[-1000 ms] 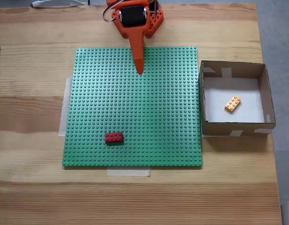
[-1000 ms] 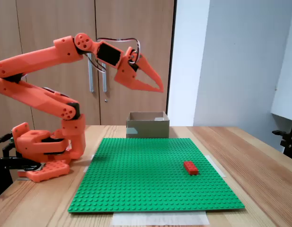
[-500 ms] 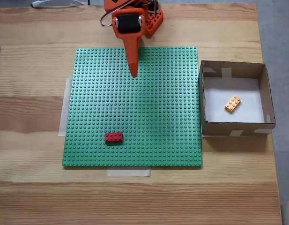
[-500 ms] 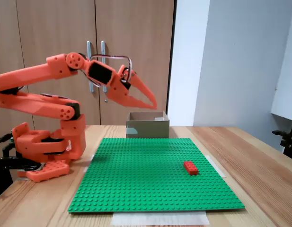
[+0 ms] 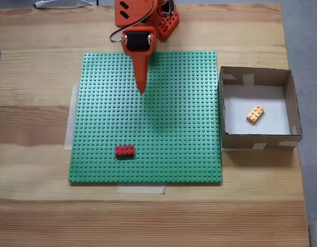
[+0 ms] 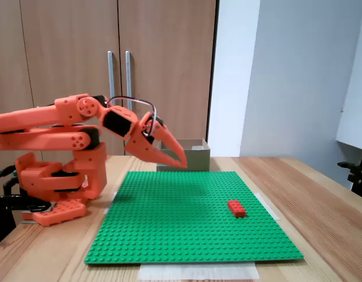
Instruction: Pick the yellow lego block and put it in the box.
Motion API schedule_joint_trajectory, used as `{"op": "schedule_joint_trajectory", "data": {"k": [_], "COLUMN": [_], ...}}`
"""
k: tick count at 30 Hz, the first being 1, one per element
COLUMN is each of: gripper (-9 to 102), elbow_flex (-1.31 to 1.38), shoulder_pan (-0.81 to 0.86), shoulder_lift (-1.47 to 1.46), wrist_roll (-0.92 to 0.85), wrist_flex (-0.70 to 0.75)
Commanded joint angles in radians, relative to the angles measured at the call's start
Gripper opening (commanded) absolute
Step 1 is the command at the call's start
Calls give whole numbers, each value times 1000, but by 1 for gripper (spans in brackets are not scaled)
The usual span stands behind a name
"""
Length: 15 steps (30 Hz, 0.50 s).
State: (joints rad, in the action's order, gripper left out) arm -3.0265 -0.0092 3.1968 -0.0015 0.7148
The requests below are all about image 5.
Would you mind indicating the yellow lego block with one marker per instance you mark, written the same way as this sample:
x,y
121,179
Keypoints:
x,y
256,115

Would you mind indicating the red lego block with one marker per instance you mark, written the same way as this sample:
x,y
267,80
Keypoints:
x,y
125,150

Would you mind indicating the green lego baseplate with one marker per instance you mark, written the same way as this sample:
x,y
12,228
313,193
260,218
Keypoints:
x,y
173,154

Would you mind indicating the brown cardboard box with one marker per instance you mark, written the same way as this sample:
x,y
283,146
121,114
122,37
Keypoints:
x,y
261,144

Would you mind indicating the white curved object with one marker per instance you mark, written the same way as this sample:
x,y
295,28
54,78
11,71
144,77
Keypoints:
x,y
63,3

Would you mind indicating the masking tape strip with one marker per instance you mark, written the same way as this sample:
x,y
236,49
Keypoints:
x,y
69,128
140,190

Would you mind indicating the white paper sheet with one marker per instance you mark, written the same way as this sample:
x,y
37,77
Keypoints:
x,y
238,118

